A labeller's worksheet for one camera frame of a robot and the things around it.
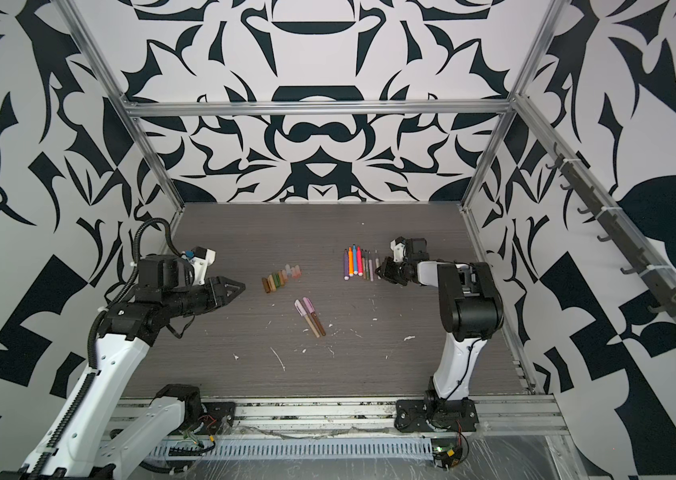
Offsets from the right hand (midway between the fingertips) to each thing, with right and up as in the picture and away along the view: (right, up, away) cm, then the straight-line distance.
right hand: (379, 267), depth 100 cm
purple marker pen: (-11, -3, -1) cm, 11 cm away
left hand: (-37, -1, -28) cm, 46 cm away
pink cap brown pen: (-22, -12, -8) cm, 26 cm away
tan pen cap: (-35, -5, -2) cm, 36 cm away
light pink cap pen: (-24, -13, -8) cm, 28 cm away
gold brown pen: (-5, +1, +2) cm, 6 cm away
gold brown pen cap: (-32, -5, -2) cm, 32 cm away
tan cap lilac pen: (-3, -1, +1) cm, 3 cm away
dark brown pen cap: (-37, -5, -2) cm, 38 cm away
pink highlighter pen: (-6, +2, +3) cm, 7 cm away
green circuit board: (+12, -40, -29) cm, 51 cm away
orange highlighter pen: (-10, +2, +3) cm, 10 cm away
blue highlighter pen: (-8, +2, +4) cm, 9 cm away
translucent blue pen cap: (-30, -1, +1) cm, 30 cm away
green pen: (-4, 0, +2) cm, 4 cm away
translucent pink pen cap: (-31, -3, -1) cm, 31 cm away
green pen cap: (-33, -4, -1) cm, 34 cm away
